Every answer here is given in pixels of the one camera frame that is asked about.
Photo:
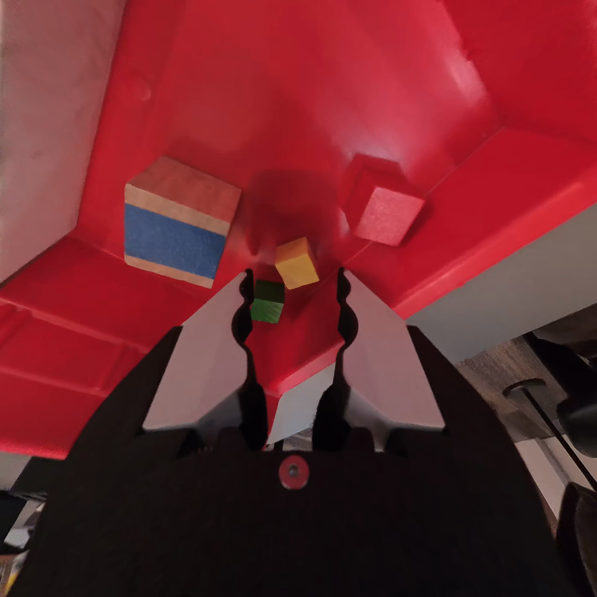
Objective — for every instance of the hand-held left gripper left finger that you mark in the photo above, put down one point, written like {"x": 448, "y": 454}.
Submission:
{"x": 200, "y": 364}

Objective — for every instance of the yellow wooden cube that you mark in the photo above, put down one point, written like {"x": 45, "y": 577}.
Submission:
{"x": 298, "y": 266}

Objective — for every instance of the green wooden cube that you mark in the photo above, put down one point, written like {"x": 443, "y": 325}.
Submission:
{"x": 268, "y": 303}

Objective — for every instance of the blue striped wooden block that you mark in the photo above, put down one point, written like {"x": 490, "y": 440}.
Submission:
{"x": 172, "y": 233}

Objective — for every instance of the red wooden cube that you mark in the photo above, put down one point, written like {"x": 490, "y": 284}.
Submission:
{"x": 387, "y": 219}

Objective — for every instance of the black chair base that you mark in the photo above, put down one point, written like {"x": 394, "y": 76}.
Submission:
{"x": 573, "y": 410}

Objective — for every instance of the red plastic tray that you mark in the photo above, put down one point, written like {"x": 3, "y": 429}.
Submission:
{"x": 280, "y": 93}

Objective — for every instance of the black chair wheel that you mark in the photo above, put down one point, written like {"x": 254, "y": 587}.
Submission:
{"x": 578, "y": 536}

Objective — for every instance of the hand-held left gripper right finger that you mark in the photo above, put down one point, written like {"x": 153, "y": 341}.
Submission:
{"x": 387, "y": 364}

